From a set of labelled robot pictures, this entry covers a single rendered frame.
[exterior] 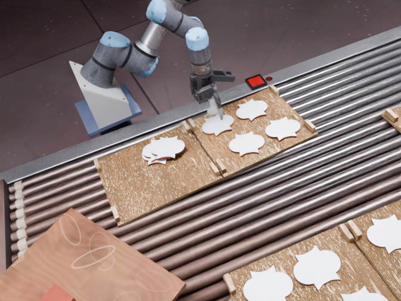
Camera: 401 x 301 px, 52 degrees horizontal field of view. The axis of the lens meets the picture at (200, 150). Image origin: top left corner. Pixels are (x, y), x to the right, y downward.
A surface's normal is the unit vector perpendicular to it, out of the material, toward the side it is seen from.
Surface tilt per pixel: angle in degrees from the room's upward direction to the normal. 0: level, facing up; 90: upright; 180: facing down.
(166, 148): 0
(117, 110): 90
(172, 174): 0
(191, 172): 0
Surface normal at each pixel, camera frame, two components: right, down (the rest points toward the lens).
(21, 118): -0.15, -0.68
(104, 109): 0.42, 0.61
